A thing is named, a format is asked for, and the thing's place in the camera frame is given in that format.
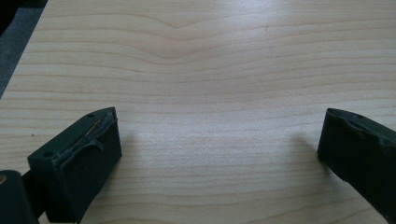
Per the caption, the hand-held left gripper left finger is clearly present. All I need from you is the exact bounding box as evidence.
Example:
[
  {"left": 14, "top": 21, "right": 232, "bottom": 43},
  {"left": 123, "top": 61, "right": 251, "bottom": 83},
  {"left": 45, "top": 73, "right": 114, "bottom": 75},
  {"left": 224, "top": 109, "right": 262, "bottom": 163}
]
[{"left": 27, "top": 106, "right": 123, "bottom": 224}]

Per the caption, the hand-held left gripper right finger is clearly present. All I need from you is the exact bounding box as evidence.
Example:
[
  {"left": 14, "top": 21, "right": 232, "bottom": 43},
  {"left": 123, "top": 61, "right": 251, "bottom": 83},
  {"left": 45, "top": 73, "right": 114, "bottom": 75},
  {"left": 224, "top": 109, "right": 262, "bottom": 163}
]
[{"left": 317, "top": 107, "right": 396, "bottom": 224}]

